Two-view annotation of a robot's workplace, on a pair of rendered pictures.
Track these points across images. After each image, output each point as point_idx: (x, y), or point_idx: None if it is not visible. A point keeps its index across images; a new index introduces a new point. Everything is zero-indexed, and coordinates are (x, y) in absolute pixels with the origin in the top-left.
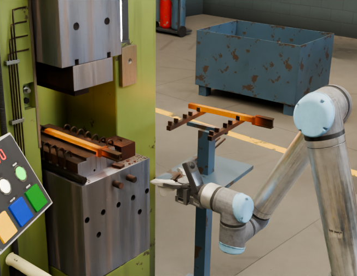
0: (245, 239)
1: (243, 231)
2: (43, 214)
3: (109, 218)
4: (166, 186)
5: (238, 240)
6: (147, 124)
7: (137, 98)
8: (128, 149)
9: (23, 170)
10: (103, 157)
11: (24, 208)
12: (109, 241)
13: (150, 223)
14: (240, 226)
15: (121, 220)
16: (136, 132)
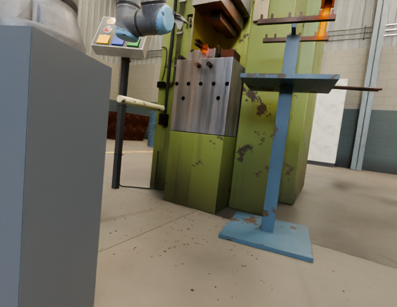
0: (122, 19)
1: (119, 9)
2: None
3: (192, 91)
4: None
5: (115, 18)
6: (277, 58)
7: (269, 34)
8: (226, 53)
9: None
10: (205, 53)
11: (120, 40)
12: (189, 108)
13: (270, 147)
14: (117, 4)
15: (201, 97)
16: (264, 61)
